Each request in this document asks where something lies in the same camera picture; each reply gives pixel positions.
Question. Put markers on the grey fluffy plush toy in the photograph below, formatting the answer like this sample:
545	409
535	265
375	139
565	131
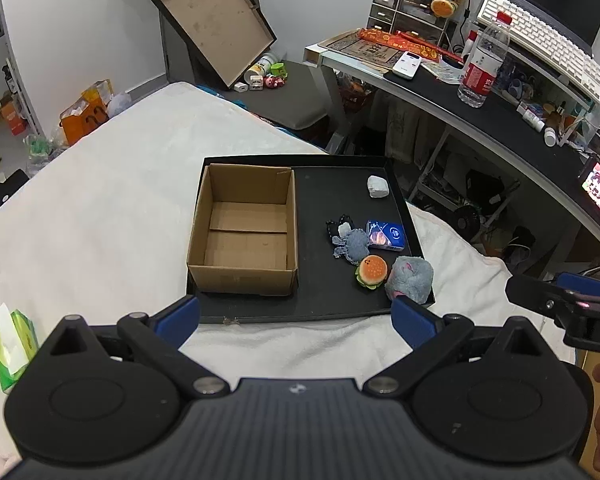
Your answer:
410	277

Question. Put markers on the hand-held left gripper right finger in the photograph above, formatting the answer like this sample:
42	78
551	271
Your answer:
412	322

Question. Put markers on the white yellow can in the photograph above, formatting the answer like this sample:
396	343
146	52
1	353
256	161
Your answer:
260	65

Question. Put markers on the black box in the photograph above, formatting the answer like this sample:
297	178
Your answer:
485	190

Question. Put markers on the green tissue pack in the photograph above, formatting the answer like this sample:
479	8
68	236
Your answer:
22	330

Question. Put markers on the grey drawer organizer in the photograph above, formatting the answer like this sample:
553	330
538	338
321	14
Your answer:
385	0

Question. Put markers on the printed paper sheet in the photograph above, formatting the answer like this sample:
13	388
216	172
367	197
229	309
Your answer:
442	71

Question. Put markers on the small white adapter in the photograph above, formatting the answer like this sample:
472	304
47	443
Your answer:
240	87

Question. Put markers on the black curved desk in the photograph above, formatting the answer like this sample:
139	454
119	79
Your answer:
505	125

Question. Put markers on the orange box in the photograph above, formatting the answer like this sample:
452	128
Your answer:
15	117

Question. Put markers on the white power bank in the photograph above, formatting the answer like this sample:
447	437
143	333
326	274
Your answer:
407	65

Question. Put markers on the green toy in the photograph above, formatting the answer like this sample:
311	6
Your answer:
279	69

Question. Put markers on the blue tissue pack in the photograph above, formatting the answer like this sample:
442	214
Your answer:
387	235

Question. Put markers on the small black plush toy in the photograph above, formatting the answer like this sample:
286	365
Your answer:
336	227

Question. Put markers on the white keyboard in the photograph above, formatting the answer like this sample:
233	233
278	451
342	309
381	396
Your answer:
540	40

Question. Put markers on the orange paper bag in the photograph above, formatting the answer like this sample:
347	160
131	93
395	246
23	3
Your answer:
82	122

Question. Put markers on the grey knit toy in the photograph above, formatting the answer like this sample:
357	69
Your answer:
355	246

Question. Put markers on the black bag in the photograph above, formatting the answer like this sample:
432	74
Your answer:
5	187

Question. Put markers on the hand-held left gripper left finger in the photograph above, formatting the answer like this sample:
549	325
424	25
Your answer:
177	321

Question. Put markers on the burger plush toy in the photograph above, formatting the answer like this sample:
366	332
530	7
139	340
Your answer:
371	270

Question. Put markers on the white bottle red cap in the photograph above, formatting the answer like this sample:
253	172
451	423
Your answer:
471	42

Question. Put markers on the white wrapped packet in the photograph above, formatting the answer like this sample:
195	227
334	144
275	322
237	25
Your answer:
378	187

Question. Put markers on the small black fan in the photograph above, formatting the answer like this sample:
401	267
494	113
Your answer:
467	222

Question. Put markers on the clear water bottle red label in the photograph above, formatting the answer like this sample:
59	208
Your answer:
482	65

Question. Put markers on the red gold-print banner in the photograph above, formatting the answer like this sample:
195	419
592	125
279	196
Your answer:
410	42

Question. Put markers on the brown printed cardboard sheet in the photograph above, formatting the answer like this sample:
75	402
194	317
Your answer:
360	50

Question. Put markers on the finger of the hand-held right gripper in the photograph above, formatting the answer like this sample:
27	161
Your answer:
530	294
585	286

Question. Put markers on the cardboard box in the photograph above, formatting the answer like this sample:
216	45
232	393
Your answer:
240	280

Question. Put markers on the green plastic bag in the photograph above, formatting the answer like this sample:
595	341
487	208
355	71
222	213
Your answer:
40	149

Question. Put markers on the pale plastic bag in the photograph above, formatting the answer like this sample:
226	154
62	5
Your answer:
410	130

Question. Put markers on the white metal rack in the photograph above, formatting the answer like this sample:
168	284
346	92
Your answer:
432	160

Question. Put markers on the black tray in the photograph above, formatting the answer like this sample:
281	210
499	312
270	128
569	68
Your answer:
320	200

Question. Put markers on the blue sheet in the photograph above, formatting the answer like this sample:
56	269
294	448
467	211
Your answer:
220	92

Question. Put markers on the pink toy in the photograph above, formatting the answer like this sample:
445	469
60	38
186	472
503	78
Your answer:
275	81

